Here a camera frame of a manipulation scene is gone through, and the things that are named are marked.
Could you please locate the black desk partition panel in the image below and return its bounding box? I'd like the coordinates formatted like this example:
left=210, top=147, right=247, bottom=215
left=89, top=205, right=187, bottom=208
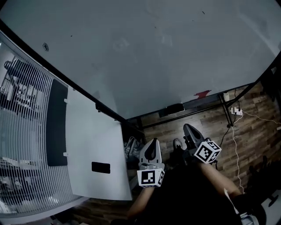
left=45, top=79, right=69, bottom=167

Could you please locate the grey waist-worn device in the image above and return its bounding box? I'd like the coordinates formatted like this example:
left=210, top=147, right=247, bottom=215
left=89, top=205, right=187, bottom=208
left=239, top=213, right=260, bottom=225

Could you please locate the person's left forearm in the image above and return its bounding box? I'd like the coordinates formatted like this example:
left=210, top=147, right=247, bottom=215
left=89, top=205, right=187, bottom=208
left=126, top=186, right=154, bottom=218

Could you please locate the large black-framed whiteboard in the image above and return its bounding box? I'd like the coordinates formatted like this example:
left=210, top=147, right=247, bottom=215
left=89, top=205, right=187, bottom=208
left=0, top=0, right=281, bottom=121

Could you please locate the white body-worn cable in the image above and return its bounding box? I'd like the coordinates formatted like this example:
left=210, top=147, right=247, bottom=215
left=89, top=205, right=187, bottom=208
left=223, top=188, right=240, bottom=215

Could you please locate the red tape patch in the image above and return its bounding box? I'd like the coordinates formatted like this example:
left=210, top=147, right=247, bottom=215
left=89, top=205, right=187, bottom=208
left=193, top=89, right=213, bottom=99

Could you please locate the person's dark clothing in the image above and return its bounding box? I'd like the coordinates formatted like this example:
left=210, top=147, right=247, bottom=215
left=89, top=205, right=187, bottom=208
left=129, top=147, right=267, bottom=225

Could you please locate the black power cable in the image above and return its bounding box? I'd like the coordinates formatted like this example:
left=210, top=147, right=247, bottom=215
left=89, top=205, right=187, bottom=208
left=216, top=115, right=237, bottom=148
left=233, top=87, right=241, bottom=108

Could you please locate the white power cable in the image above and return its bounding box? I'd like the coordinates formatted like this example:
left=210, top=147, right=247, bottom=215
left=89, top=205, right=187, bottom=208
left=230, top=125, right=245, bottom=195
left=241, top=109, right=281, bottom=131

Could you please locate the person's white sneaker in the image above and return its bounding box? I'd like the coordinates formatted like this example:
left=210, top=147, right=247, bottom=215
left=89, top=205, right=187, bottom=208
left=173, top=138, right=184, bottom=150

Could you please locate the black office chair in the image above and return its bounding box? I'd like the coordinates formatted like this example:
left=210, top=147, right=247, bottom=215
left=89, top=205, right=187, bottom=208
left=245, top=153, right=281, bottom=207

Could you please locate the person's right forearm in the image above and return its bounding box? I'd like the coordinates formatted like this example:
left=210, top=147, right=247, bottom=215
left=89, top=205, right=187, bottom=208
left=198, top=161, right=242, bottom=198

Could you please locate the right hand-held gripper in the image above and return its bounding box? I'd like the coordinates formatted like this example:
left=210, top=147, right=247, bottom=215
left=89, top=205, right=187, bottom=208
left=183, top=123, right=223, bottom=165

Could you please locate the white power strip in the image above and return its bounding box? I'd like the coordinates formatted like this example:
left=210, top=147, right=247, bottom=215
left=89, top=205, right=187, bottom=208
left=230, top=106, right=243, bottom=116

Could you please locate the dark grey bag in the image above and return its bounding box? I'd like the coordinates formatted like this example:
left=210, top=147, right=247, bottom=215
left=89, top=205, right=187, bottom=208
left=124, top=136, right=145, bottom=163

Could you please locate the black desk cable cover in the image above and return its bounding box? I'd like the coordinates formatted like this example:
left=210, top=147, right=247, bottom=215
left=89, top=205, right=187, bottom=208
left=91, top=161, right=111, bottom=174

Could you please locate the striped frosted glass partition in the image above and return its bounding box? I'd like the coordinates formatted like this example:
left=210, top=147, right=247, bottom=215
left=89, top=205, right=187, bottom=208
left=0, top=30, right=88, bottom=220

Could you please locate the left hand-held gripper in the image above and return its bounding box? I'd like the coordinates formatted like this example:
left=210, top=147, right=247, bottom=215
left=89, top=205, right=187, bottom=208
left=137, top=138, right=165, bottom=189

